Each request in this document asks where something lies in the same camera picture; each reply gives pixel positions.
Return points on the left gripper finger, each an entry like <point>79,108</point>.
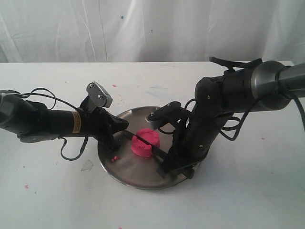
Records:
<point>108,141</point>
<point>117,124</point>

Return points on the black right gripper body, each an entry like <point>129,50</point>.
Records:
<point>195,133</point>

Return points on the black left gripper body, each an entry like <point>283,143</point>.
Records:
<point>95,124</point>

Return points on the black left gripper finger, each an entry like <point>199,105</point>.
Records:
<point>171,163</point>

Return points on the black knife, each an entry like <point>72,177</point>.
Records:
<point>156,150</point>

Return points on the pink play dough lump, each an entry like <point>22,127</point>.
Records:
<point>143,140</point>

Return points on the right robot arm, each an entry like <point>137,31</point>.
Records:
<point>259,86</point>

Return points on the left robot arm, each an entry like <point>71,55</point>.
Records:
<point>34,122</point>

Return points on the white backdrop curtain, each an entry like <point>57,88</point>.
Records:
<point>151,30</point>

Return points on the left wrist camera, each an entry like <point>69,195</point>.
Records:
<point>98,95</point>

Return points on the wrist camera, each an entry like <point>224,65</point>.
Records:
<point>168,114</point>
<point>98,95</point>

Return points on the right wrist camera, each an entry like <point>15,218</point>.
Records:
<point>168,114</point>

